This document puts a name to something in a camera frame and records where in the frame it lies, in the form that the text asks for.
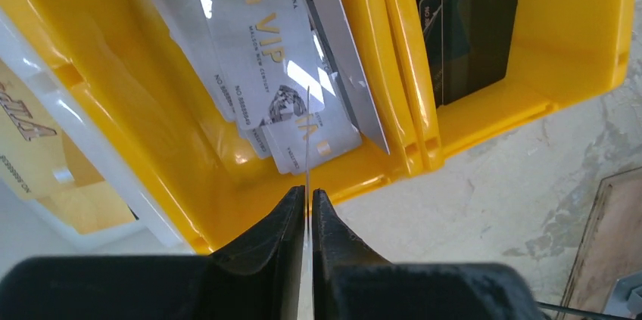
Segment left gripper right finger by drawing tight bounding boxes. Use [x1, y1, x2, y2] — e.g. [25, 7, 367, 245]
[311, 189, 544, 319]

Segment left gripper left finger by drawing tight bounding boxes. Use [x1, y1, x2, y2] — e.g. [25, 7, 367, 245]
[1, 186, 305, 319]

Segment yellow bin with cards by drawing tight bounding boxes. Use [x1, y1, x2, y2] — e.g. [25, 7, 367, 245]
[1, 0, 423, 253]

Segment grey credit cards in bin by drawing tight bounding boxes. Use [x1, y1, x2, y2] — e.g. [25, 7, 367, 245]
[152, 0, 389, 175]

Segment yellow cards in white bin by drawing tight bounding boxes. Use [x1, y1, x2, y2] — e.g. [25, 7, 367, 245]
[1, 64, 138, 235]

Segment white plastic bin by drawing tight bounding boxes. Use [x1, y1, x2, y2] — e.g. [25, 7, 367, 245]
[1, 15, 184, 250]

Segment wooden board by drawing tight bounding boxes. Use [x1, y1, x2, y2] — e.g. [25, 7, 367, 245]
[561, 168, 641, 314]

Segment yellow bin with black item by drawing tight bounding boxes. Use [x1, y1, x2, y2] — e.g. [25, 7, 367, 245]
[385, 0, 635, 172]

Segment grey socket box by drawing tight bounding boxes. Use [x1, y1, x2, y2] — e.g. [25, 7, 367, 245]
[603, 271, 641, 319]

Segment black item in bin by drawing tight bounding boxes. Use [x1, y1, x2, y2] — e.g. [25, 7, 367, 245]
[416, 0, 518, 107]

